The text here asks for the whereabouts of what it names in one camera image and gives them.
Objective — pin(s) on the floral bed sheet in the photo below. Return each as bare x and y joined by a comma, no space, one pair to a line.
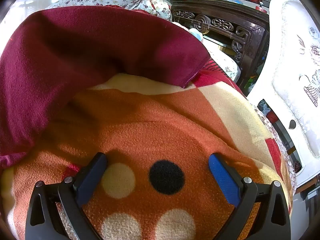
225,65

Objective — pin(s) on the light blue cloth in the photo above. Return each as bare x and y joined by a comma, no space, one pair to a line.
196,33

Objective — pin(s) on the floral cloth bundle red trim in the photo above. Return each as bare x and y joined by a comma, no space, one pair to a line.
157,6

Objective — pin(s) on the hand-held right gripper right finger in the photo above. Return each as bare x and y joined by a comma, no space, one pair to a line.
223,180

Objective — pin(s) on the orange red cream printed blanket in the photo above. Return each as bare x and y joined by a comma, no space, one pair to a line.
162,130

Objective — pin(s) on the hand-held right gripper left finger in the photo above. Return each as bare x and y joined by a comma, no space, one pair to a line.
90,180

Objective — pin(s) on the maroon fleece garment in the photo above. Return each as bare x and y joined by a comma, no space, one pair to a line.
75,55

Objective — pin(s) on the white embroidered armchair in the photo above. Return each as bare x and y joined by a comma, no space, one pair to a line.
287,80

